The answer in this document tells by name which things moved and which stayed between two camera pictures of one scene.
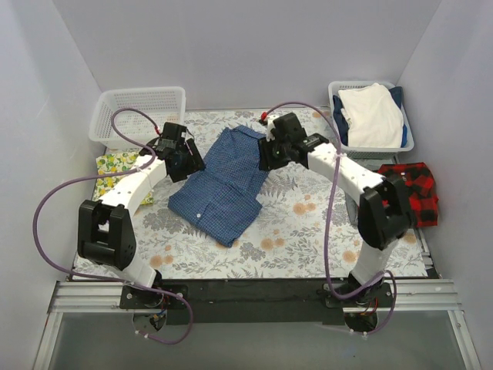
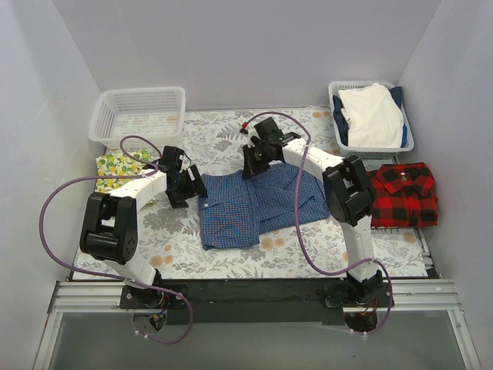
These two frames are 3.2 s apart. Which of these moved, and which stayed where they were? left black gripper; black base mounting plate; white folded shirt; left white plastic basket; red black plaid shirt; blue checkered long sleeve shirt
Moved: blue checkered long sleeve shirt; left black gripper
Stayed: white folded shirt; black base mounting plate; red black plaid shirt; left white plastic basket
